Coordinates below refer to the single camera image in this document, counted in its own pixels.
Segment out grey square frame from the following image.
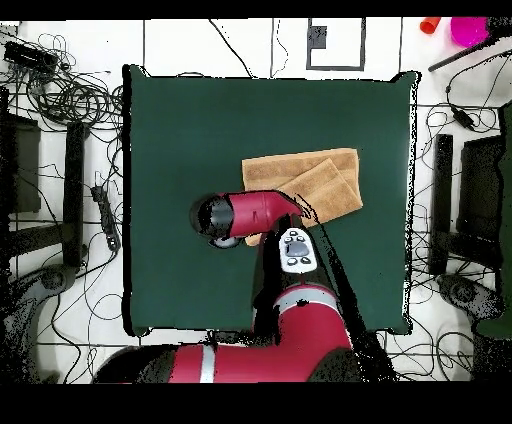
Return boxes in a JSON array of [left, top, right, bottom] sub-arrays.
[[306, 17, 367, 72]]

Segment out black electronics box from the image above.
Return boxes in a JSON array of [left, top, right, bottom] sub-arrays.
[[2, 40, 60, 75]]

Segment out black tripod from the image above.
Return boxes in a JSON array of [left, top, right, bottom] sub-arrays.
[[427, 16, 512, 73]]

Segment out black stand base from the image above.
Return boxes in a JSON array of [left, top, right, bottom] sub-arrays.
[[436, 273, 505, 321], [3, 263, 79, 361]]

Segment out orange plastic cup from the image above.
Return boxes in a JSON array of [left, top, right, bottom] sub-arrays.
[[419, 16, 442, 35]]

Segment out dark green table cloth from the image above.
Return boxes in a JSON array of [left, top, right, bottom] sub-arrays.
[[122, 64, 421, 336]]

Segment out thin black cable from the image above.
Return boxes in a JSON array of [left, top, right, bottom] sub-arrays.
[[207, 18, 254, 78], [270, 18, 290, 78]]

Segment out tangled black cable bundle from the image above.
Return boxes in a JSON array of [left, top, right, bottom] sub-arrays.
[[0, 33, 125, 133], [407, 101, 505, 281]]

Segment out dark grey square patch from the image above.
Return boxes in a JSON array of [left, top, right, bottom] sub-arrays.
[[308, 25, 328, 50]]

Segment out magenta plastic bowl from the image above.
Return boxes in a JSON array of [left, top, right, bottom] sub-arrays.
[[450, 16, 490, 48]]

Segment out orange terry towel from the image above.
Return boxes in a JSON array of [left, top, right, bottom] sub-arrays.
[[240, 147, 364, 247]]

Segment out black power adapter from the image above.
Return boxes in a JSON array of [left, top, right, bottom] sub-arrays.
[[452, 107, 477, 129]]

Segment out black power strip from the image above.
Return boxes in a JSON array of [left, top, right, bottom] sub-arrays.
[[90, 184, 122, 252]]

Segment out dark box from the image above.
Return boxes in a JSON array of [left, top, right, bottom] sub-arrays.
[[455, 135, 505, 241], [0, 113, 42, 215]]

